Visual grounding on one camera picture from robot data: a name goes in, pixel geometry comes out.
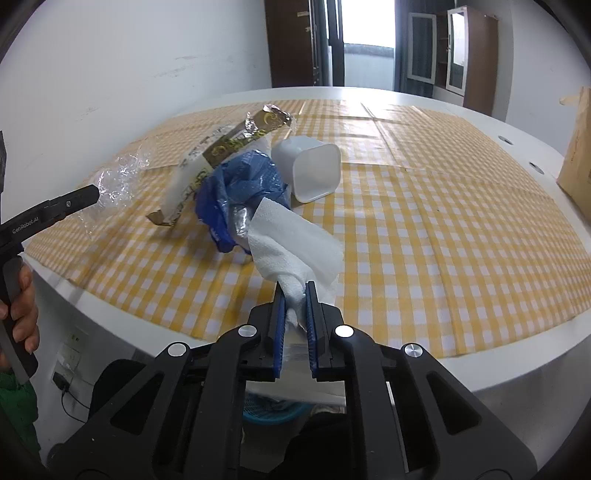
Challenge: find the dark door frame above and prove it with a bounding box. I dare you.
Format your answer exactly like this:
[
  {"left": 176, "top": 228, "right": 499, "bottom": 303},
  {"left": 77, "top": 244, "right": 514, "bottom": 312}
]
[{"left": 325, "top": 0, "right": 347, "bottom": 87}]

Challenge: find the brown wardrobe with white doors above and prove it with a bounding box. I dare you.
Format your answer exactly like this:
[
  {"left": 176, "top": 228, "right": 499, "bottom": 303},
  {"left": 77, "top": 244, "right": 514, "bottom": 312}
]
[{"left": 406, "top": 6, "right": 500, "bottom": 118}]

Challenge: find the cardboard box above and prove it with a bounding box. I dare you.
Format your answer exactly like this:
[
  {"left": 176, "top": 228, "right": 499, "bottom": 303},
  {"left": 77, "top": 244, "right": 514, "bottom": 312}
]
[{"left": 556, "top": 85, "right": 591, "bottom": 217}]

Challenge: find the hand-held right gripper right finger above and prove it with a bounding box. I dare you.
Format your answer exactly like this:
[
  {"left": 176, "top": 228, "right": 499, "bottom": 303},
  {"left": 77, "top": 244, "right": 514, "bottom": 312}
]
[{"left": 304, "top": 281, "right": 540, "bottom": 480}]

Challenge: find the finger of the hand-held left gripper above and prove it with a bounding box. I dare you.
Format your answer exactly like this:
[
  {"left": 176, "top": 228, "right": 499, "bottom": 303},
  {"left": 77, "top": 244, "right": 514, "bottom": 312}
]
[{"left": 46, "top": 185, "right": 101, "bottom": 220}]

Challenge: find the person's green-sleeved left forearm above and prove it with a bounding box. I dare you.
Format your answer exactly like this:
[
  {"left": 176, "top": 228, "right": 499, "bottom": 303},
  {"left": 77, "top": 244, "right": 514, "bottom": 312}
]
[{"left": 0, "top": 355, "right": 41, "bottom": 455}]

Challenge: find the white paper towel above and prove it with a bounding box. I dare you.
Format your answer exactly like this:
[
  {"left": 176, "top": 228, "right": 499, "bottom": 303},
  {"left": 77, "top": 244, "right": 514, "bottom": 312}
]
[{"left": 247, "top": 198, "right": 345, "bottom": 332}]

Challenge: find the blue plastic basket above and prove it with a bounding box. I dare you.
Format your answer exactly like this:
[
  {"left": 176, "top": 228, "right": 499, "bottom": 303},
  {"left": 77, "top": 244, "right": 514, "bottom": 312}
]
[{"left": 242, "top": 392, "right": 315, "bottom": 428}]

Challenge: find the clear plastic wrap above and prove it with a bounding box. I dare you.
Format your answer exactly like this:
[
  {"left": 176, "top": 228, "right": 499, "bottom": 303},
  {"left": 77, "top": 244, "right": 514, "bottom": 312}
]
[{"left": 81, "top": 150, "right": 153, "bottom": 236}]

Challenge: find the plain brown wooden cabinet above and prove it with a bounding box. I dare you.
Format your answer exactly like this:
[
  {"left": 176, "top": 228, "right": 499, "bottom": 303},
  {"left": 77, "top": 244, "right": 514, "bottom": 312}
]
[{"left": 264, "top": 0, "right": 329, "bottom": 88}]

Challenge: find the brown gold snack wrapper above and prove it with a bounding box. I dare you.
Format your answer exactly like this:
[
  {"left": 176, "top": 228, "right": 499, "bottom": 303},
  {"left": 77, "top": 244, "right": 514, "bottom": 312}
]
[{"left": 147, "top": 104, "right": 296, "bottom": 228}]

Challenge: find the black plug with cable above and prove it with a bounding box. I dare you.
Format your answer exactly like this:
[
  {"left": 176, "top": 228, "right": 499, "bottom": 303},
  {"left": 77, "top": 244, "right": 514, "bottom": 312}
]
[{"left": 52, "top": 371, "right": 93, "bottom": 411}]

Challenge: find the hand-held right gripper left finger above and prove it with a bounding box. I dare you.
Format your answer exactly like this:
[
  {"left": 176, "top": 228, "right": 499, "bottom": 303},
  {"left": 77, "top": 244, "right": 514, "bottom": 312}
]
[{"left": 50, "top": 281, "right": 289, "bottom": 480}]

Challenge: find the white plastic container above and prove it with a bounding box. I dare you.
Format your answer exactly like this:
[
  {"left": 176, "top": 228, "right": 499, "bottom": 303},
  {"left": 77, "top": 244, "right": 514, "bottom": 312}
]
[{"left": 271, "top": 135, "right": 342, "bottom": 205}]

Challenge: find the blue plastic bag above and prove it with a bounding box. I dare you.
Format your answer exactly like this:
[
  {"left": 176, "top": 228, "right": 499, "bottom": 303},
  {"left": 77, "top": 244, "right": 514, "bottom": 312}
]
[{"left": 194, "top": 148, "right": 293, "bottom": 254}]

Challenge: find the person's left hand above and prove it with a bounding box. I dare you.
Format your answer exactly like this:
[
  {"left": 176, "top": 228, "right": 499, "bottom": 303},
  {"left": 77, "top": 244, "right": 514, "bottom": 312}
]
[{"left": 0, "top": 262, "right": 40, "bottom": 357}]

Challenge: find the yellow checked tablecloth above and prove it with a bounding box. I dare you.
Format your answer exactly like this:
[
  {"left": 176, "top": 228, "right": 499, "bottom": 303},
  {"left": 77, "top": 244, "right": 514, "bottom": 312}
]
[{"left": 23, "top": 98, "right": 591, "bottom": 361}]

